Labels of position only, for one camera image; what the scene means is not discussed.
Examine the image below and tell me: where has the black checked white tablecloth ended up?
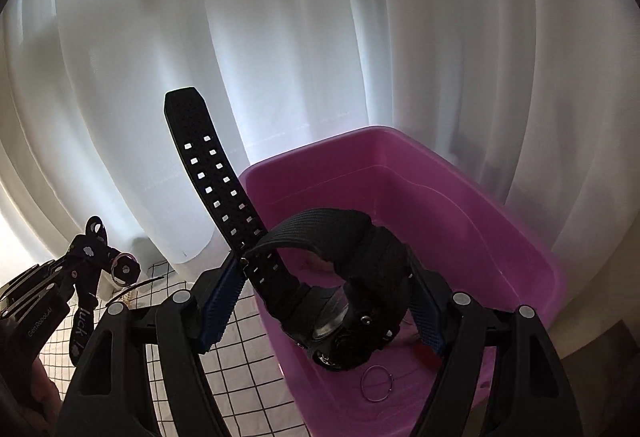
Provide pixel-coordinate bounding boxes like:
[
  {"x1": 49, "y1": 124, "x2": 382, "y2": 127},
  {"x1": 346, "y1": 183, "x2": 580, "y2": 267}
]
[{"x1": 37, "y1": 262, "x2": 306, "y2": 437}]

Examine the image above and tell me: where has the person's left hand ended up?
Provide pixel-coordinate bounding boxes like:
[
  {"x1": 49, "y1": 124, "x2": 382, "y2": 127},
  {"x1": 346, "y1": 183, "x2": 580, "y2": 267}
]
[{"x1": 10, "y1": 352, "x2": 63, "y2": 428}]

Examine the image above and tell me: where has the black wrist watch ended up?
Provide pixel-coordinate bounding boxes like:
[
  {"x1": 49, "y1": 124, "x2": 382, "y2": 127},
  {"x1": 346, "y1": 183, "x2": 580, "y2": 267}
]
[{"x1": 164, "y1": 87, "x2": 418, "y2": 372}]

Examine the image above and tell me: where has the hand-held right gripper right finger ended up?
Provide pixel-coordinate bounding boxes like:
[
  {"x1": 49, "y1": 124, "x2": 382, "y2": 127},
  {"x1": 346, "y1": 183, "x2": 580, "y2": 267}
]
[{"x1": 409, "y1": 256, "x2": 585, "y2": 437}]

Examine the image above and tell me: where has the white curtain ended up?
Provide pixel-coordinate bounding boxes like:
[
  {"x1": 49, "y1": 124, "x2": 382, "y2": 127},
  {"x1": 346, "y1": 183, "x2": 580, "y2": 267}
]
[{"x1": 0, "y1": 0, "x2": 640, "y2": 368}]

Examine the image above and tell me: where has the metal ring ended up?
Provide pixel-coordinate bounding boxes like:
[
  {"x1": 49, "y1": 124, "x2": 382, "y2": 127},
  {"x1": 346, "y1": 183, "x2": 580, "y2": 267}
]
[{"x1": 361, "y1": 365, "x2": 396, "y2": 402}]

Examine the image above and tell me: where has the purple plastic basin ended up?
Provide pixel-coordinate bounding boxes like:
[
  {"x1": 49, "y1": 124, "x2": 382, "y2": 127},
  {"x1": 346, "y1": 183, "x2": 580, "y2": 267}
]
[{"x1": 239, "y1": 126, "x2": 568, "y2": 437}]

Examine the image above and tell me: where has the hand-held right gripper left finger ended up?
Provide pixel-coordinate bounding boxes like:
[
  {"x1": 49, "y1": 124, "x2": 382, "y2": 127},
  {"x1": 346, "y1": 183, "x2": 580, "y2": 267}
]
[{"x1": 59, "y1": 252, "x2": 247, "y2": 437}]

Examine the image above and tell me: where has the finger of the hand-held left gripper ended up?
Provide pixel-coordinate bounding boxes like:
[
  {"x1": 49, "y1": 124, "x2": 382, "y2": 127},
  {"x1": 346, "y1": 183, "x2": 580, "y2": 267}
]
[{"x1": 52, "y1": 237, "x2": 112, "y2": 294}]

